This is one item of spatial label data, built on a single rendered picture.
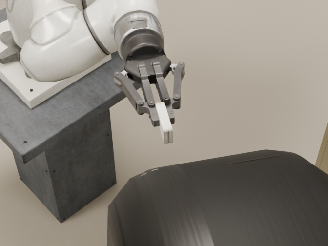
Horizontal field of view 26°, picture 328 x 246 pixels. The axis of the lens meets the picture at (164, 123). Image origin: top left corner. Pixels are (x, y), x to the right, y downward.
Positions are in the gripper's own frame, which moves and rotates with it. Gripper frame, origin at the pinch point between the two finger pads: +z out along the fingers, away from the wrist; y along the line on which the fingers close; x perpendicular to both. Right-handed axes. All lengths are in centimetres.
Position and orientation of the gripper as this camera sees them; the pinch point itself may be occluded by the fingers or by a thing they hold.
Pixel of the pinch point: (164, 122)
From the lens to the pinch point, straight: 115.8
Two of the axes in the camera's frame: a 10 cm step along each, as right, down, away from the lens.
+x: 0.3, 7.2, 6.9
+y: 9.8, -1.6, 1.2
